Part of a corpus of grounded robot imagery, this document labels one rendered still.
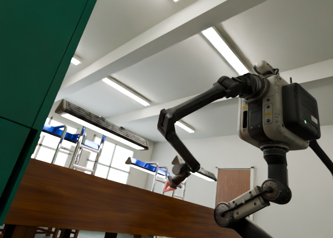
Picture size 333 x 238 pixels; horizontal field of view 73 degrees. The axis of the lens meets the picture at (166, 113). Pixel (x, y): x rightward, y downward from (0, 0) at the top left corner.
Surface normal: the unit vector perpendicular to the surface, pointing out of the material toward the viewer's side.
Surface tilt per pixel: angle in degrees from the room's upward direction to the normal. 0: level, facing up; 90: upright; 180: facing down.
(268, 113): 90
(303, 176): 90
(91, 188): 90
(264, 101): 90
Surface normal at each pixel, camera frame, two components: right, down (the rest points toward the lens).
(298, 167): -0.66, -0.40
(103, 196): 0.77, -0.14
